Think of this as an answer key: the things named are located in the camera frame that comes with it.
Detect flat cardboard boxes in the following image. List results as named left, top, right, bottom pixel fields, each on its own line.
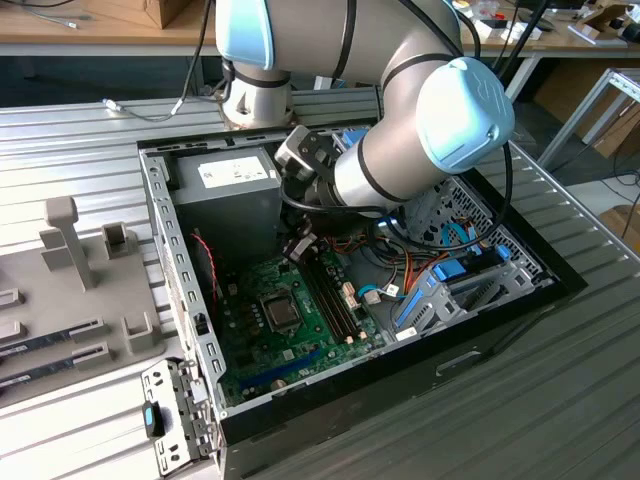
left=574, top=97, right=640, bottom=161

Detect grey plastic parts rack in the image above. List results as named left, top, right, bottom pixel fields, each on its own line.
left=0, top=195, right=169, bottom=407

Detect grey cable metal plug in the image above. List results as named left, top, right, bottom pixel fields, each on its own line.
left=101, top=0, right=214, bottom=123

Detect silver disk bay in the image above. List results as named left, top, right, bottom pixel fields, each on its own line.
left=392, top=244, right=549, bottom=342

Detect metal socket cover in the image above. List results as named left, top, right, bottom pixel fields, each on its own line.
left=256, top=294, right=302, bottom=334

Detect black open PC case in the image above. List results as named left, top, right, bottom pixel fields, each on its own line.
left=135, top=112, right=589, bottom=480

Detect closed cardboard box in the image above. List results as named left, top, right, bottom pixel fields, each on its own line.
left=87, top=0, right=194, bottom=30

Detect black blue bracket latch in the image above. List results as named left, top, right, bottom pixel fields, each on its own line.
left=141, top=398, right=166, bottom=437

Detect aluminium profile frame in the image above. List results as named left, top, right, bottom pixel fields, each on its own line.
left=537, top=67, right=640, bottom=171

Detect brown cardboard carton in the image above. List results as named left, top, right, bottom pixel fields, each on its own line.
left=597, top=203, right=640, bottom=251

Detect open cardboard box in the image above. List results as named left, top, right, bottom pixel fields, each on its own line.
left=574, top=3, right=632, bottom=42

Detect grey power supply unit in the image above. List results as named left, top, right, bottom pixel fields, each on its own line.
left=168, top=148, right=287, bottom=254

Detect hard disk in blue carrier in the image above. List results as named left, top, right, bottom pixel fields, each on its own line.
left=430, top=243, right=512, bottom=286

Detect red black fan wire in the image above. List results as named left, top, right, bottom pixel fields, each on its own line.
left=191, top=228, right=222, bottom=301

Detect blue data wire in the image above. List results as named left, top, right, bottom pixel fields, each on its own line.
left=441, top=221, right=484, bottom=262

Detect black RAM slot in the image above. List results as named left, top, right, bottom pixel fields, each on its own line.
left=303, top=263, right=343, bottom=343
left=309, top=262, right=349, bottom=342
left=319, top=254, right=362, bottom=339
left=315, top=259, right=356, bottom=340

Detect wooden desk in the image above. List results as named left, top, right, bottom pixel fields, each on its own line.
left=0, top=0, right=640, bottom=61

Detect silver expansion bracket cover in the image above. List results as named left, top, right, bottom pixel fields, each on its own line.
left=139, top=355, right=222, bottom=476

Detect coloured wire bundle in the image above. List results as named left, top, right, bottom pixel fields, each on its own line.
left=324, top=234, right=446, bottom=301

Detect black stand pole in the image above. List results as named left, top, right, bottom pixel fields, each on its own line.
left=472, top=0, right=554, bottom=121

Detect green motherboard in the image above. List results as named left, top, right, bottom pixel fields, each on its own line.
left=217, top=243, right=390, bottom=404

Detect blue wire white plug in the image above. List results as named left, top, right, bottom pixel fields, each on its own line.
left=357, top=283, right=402, bottom=306

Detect blue plastic drive rail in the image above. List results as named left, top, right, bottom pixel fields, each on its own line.
left=393, top=285, right=427, bottom=330

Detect small white box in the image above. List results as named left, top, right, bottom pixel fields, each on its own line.
left=472, top=17, right=544, bottom=42

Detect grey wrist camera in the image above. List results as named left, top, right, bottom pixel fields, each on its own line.
left=273, top=124, right=325, bottom=180

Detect blue plastic drive latch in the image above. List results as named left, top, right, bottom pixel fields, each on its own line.
left=339, top=128, right=372, bottom=151

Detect blue expansion slot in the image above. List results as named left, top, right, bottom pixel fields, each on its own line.
left=238, top=347, right=322, bottom=395

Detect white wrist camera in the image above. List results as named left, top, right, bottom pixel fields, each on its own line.
left=284, top=234, right=319, bottom=265

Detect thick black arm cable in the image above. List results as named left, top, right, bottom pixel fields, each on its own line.
left=278, top=0, right=515, bottom=251

